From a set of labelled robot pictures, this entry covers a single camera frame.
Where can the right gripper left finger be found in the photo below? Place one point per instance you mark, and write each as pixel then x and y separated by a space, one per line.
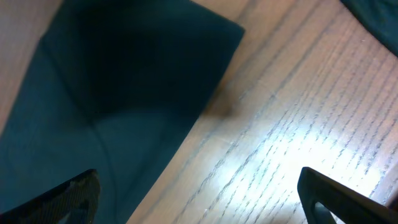
pixel 74 201

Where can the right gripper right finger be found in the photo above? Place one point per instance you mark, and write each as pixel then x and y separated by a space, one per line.
pixel 322 198

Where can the black leggings with red waistband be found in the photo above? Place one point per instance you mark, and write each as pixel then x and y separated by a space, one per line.
pixel 113 86

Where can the black garment pile right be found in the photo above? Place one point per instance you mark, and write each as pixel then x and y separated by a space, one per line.
pixel 378 17

